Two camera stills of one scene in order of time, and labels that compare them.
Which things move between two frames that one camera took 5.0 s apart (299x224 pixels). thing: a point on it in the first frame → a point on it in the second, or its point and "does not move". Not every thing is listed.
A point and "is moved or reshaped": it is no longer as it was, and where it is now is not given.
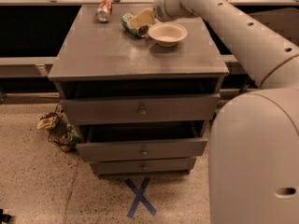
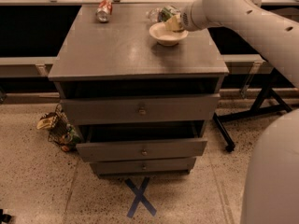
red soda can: x=104 y=10 does not move
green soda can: x=140 y=31 is moved or reshaped
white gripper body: x=163 y=9 → x=188 y=18
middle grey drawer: x=142 y=150 does not move
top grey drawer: x=142 y=108 does not move
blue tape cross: x=140 y=197 does not move
